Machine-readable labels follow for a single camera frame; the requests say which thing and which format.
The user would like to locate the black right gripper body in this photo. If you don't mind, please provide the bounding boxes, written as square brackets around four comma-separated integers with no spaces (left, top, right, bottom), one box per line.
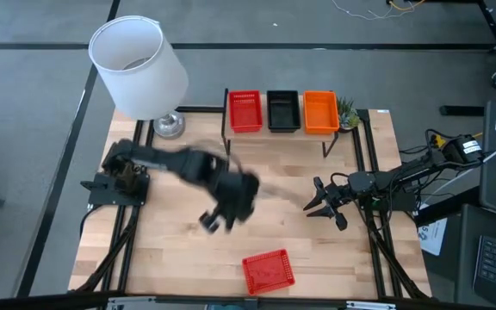
[313,175,355,232]

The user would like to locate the small green succulent plant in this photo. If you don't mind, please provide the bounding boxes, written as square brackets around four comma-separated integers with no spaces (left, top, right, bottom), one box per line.
[336,96,362,133]

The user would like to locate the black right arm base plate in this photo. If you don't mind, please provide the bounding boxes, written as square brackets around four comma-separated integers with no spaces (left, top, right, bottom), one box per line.
[356,189,419,212]

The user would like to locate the white paper sheet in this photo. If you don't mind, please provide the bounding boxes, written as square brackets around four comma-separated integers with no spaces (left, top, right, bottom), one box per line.
[418,216,448,257]

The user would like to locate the black aluminium table frame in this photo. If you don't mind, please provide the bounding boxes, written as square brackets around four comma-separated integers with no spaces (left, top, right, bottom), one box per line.
[73,105,432,301]

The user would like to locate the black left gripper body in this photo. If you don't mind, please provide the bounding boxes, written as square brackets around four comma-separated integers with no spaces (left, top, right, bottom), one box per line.
[207,170,261,226]

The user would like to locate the orange plastic slotted basket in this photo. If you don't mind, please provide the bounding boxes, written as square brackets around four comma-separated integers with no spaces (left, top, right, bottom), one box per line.
[302,90,341,135]

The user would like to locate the thin yellow floor cable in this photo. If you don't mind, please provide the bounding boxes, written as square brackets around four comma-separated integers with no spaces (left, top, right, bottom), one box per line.
[387,0,426,12]

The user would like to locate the red plastic slotted basket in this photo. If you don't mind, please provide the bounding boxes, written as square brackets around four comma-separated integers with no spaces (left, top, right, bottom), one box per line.
[228,90,264,133]
[241,248,296,296]

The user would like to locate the yellow power plug cable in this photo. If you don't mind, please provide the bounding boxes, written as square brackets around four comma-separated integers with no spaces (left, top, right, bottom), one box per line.
[430,131,484,150]

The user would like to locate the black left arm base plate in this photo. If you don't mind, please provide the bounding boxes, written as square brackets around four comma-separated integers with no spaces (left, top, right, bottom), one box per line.
[79,171,151,207]

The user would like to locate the black plastic slotted basket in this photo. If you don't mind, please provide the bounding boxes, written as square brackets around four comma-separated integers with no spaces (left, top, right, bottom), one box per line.
[266,90,302,133]

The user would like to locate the wooden shelf with black legs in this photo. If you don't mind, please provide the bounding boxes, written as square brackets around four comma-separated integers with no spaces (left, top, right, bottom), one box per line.
[220,88,340,158]

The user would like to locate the black floor bar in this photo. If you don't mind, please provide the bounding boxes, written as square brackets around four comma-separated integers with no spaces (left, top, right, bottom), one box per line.
[439,105,486,117]

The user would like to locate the silver lamp base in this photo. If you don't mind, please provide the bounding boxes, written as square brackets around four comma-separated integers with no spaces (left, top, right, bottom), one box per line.
[152,110,186,140]

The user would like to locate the thin white floor cable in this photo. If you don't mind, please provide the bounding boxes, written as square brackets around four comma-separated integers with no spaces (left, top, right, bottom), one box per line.
[331,0,404,22]

